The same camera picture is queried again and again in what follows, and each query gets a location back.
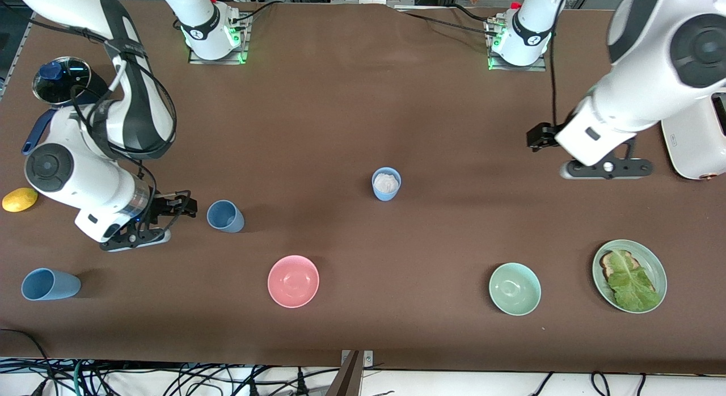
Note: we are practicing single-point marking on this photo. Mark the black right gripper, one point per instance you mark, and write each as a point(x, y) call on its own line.
point(164, 206)

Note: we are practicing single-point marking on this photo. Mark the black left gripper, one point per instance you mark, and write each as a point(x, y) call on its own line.
point(542, 136)

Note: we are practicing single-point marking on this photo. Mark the blue plastic cup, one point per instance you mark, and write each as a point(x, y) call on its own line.
point(54, 285)
point(227, 219)
point(385, 196)

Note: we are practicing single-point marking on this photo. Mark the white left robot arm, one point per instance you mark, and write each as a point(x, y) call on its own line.
point(641, 84)

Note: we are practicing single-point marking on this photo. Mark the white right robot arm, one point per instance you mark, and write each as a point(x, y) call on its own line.
point(85, 180)

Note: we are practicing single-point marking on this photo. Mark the pink bowl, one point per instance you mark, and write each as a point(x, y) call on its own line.
point(293, 281)

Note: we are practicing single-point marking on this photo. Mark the toast slice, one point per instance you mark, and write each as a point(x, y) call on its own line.
point(608, 265)

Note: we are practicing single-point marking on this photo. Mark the mint green bowl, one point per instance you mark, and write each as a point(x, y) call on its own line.
point(515, 289)

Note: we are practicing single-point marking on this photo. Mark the white crumpled cup filling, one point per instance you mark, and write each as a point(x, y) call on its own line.
point(387, 183)

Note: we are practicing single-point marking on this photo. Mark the white toaster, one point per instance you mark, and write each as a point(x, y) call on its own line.
point(695, 152)

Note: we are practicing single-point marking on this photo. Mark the yellow lemon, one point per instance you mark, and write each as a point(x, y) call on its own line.
point(20, 199)

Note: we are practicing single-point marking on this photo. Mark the dark blue saucepan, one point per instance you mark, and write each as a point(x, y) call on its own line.
point(37, 132)

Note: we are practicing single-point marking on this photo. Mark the green lettuce leaf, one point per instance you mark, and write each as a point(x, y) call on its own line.
point(632, 285)

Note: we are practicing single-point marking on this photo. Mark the glass lid with blue knob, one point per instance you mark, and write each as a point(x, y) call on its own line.
point(62, 81)

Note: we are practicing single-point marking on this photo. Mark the green plate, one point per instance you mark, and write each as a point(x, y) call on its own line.
point(658, 268)

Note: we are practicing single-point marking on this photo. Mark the dark slanted bar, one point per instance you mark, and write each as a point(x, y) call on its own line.
point(346, 379)

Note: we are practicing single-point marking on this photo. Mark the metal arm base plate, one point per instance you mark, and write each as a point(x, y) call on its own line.
point(195, 60)
point(493, 66)

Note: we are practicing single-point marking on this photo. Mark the small metal bracket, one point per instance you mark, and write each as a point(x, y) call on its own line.
point(368, 359)

